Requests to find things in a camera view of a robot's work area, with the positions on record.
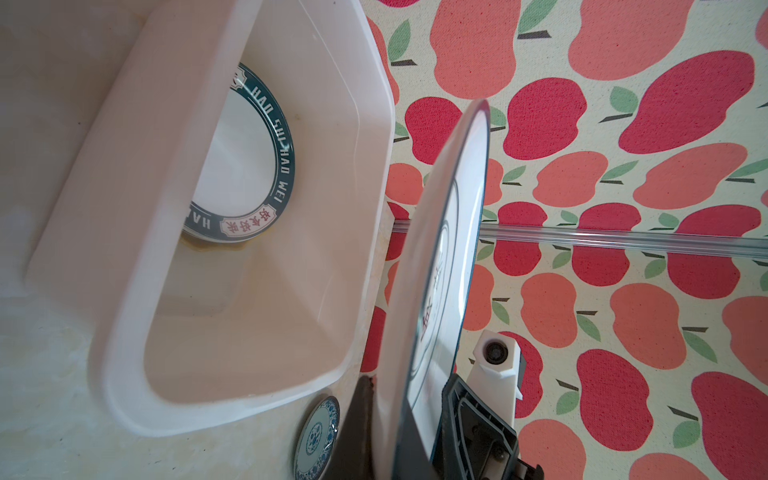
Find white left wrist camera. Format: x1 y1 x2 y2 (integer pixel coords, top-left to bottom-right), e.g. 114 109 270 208
467 330 525 427

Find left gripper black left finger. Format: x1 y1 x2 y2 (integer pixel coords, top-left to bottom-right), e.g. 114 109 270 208
323 376 374 480

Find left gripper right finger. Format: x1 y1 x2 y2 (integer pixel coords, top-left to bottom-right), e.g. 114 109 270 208
432 373 543 480

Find left aluminium frame post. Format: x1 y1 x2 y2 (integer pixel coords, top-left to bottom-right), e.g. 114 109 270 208
392 219 768 260

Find blue patterned plate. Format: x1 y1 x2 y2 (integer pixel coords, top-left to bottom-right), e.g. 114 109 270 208
293 395 340 480

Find white plastic bin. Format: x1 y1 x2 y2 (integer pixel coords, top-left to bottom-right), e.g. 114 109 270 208
26 1 394 437

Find white plate green text rim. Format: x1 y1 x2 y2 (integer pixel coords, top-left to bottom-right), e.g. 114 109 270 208
183 63 296 244

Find white plate black flower outline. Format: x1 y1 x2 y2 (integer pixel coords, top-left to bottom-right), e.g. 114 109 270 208
371 100 490 479

